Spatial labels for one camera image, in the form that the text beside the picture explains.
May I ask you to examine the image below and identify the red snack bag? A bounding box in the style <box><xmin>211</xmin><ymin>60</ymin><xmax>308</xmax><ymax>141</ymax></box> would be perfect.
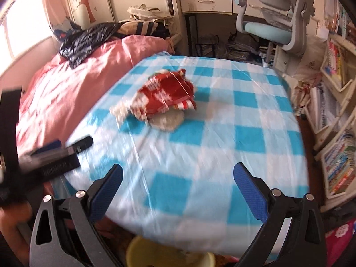
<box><xmin>131</xmin><ymin>68</ymin><xmax>198</xmax><ymax>123</ymax></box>

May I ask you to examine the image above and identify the pink printed curtain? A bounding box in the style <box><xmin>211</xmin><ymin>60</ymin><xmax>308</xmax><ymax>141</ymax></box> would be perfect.
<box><xmin>40</xmin><ymin>0</ymin><xmax>84</xmax><ymax>43</ymax></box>

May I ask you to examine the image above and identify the white crumpled paper scrap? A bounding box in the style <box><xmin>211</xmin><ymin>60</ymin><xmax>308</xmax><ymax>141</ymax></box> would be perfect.
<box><xmin>110</xmin><ymin>100</ymin><xmax>134</xmax><ymax>125</ymax></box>

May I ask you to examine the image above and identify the blue checked tablecloth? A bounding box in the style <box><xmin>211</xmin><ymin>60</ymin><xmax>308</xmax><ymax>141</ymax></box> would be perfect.
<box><xmin>65</xmin><ymin>54</ymin><xmax>310</xmax><ymax>259</ymax></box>

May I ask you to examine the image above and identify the row of colourful books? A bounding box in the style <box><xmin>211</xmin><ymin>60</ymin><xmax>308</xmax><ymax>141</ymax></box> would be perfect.
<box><xmin>323</xmin><ymin>132</ymin><xmax>356</xmax><ymax>198</ymax></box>

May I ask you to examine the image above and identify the white tissue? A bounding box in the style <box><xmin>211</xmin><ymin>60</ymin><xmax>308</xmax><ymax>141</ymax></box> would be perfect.
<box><xmin>149</xmin><ymin>111</ymin><xmax>186</xmax><ymax>132</ymax></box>

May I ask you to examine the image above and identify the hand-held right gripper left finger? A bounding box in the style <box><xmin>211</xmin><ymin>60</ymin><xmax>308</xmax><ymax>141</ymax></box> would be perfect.
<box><xmin>29</xmin><ymin>164</ymin><xmax>124</xmax><ymax>267</ymax></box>

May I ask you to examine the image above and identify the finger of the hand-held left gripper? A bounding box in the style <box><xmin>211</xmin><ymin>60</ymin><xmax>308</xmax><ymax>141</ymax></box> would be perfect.
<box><xmin>29</xmin><ymin>140</ymin><xmax>62</xmax><ymax>157</ymax></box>
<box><xmin>65</xmin><ymin>136</ymin><xmax>94</xmax><ymax>154</ymax></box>

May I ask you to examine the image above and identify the window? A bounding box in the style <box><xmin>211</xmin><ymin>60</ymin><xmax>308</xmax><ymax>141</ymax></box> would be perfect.
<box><xmin>5</xmin><ymin>0</ymin><xmax>54</xmax><ymax>59</ymax></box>

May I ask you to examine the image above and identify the white desk with drawers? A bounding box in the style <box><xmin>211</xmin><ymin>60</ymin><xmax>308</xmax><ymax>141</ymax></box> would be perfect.
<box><xmin>167</xmin><ymin>0</ymin><xmax>329</xmax><ymax>57</ymax></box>

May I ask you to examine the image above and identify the pink blanket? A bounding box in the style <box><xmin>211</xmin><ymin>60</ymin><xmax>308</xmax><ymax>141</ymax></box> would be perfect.
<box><xmin>15</xmin><ymin>35</ymin><xmax>173</xmax><ymax>178</ymax></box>

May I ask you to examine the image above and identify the grey and blue office chair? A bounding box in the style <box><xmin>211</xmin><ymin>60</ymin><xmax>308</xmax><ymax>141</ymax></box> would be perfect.
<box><xmin>228</xmin><ymin>0</ymin><xmax>316</xmax><ymax>65</ymax></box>

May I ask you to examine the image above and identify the black puffer jacket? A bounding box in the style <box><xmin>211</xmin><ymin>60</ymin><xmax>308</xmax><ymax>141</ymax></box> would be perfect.
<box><xmin>59</xmin><ymin>22</ymin><xmax>124</xmax><ymax>69</ymax></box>

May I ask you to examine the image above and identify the pink printed bag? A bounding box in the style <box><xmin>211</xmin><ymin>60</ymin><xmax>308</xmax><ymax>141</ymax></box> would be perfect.
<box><xmin>325</xmin><ymin>218</ymin><xmax>356</xmax><ymax>260</ymax></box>

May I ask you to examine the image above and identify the yellow plastic bin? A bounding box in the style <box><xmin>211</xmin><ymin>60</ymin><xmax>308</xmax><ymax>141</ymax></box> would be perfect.
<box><xmin>126</xmin><ymin>235</ymin><xmax>216</xmax><ymax>267</ymax></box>

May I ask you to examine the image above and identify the cream tote bag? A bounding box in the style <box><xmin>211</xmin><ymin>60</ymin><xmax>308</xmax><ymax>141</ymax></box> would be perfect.
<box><xmin>127</xmin><ymin>3</ymin><xmax>174</xmax><ymax>23</ymax></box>

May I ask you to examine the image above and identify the person's left hand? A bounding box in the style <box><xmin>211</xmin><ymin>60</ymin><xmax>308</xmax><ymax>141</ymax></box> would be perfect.
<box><xmin>0</xmin><ymin>204</ymin><xmax>32</xmax><ymax>247</ymax></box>

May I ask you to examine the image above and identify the white bookshelf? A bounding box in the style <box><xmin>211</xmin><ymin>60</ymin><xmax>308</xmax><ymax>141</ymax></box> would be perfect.
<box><xmin>303</xmin><ymin>32</ymin><xmax>356</xmax><ymax>210</ymax></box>

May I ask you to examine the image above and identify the white paper bag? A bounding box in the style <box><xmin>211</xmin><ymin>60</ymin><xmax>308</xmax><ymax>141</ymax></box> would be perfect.
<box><xmin>278</xmin><ymin>43</ymin><xmax>326</xmax><ymax>90</ymax></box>

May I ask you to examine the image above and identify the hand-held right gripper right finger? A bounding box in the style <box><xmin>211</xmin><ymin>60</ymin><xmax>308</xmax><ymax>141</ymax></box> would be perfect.
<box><xmin>233</xmin><ymin>162</ymin><xmax>328</xmax><ymax>267</ymax></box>

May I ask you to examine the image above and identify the brown navy striped cloth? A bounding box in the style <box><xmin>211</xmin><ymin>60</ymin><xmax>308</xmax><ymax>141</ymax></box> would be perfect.
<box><xmin>115</xmin><ymin>19</ymin><xmax>171</xmax><ymax>38</ymax></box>

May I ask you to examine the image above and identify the white wardrobe with tree print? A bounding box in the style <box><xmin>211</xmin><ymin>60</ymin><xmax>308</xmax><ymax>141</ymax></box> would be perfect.
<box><xmin>64</xmin><ymin>0</ymin><xmax>168</xmax><ymax>24</ymax></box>

